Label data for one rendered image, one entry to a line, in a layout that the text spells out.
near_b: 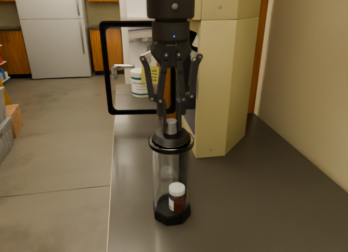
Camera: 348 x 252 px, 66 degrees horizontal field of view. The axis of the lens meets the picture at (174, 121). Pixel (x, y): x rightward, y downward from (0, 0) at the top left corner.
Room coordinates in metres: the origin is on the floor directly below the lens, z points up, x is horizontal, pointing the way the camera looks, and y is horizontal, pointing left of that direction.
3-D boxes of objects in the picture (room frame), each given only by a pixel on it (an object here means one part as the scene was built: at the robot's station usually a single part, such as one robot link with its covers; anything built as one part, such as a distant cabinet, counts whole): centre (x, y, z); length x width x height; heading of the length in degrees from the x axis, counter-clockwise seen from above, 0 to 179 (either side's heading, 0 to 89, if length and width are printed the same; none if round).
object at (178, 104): (0.57, -0.01, 1.23); 0.03 x 0.01 x 0.07; 10
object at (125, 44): (1.13, 0.14, 1.19); 0.30 x 0.01 x 0.40; 93
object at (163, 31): (0.56, 0.01, 1.38); 0.08 x 0.07 x 0.09; 100
